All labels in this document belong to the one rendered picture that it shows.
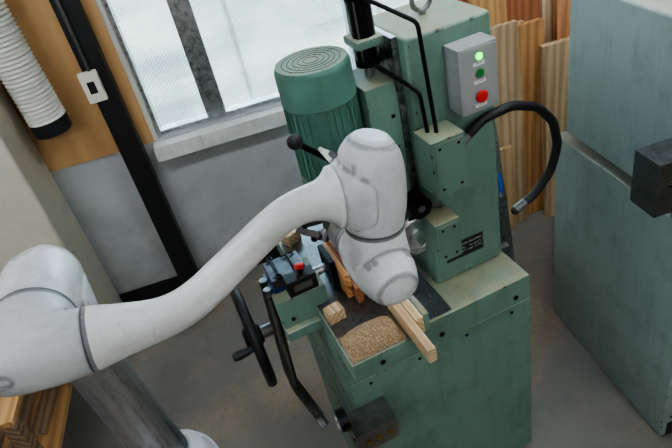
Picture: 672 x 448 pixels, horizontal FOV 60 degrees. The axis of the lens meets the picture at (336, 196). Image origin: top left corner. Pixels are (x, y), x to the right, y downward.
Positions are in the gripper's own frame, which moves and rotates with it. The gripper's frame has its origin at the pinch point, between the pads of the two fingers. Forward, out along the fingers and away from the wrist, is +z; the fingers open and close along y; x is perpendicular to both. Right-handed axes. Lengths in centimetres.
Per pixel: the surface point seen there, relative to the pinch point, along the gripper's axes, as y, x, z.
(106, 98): -40, 20, 142
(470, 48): 40.4, -18.0, -2.5
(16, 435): -137, 21, 56
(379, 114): 18.2, -12.3, 7.3
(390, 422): -50, -47, -16
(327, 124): 11.5, -0.7, 6.1
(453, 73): 34.2, -19.2, -0.2
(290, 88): 14.9, 9.8, 9.3
